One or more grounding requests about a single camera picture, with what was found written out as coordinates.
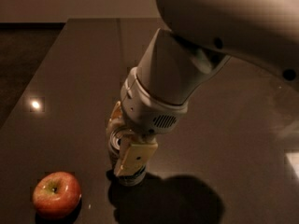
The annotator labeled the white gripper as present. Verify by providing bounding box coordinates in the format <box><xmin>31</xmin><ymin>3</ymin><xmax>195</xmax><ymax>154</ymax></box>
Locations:
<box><xmin>106</xmin><ymin>67</ymin><xmax>188</xmax><ymax>176</ymax></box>

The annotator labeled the white green 7up can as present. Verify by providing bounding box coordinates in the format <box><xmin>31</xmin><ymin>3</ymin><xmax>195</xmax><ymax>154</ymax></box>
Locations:
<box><xmin>107</xmin><ymin>128</ymin><xmax>146</xmax><ymax>187</ymax></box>

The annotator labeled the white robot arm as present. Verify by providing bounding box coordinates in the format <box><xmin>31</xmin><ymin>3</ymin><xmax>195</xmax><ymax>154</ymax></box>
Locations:
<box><xmin>107</xmin><ymin>0</ymin><xmax>299</xmax><ymax>179</ymax></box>

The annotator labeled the red apple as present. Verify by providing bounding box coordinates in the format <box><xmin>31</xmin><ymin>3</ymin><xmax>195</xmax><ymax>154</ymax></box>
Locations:
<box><xmin>32</xmin><ymin>172</ymin><xmax>82</xmax><ymax>219</ymax></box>

